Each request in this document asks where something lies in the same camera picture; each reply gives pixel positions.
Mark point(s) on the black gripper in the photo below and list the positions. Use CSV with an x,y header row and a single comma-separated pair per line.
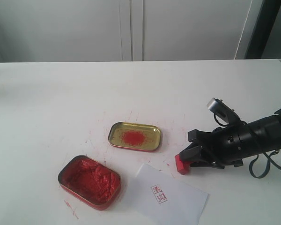
x,y
216,149

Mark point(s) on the red stamp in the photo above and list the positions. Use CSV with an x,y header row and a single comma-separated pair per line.
x,y
182,167

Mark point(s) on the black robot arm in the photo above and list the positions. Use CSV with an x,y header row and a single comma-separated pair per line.
x,y
261,136

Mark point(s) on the red ink tin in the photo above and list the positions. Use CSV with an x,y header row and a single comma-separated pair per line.
x,y
90,181

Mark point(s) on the white paper sheet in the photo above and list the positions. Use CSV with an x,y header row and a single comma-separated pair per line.
x,y
164,199

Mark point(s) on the gold tin lid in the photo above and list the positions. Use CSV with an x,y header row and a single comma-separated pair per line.
x,y
134,136

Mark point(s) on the white cabinet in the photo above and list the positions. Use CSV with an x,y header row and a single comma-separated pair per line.
x,y
125,30

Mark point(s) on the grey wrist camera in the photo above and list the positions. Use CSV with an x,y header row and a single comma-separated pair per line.
x,y
218,108

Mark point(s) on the dark vertical post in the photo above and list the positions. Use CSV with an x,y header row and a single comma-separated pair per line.
x,y
262,29

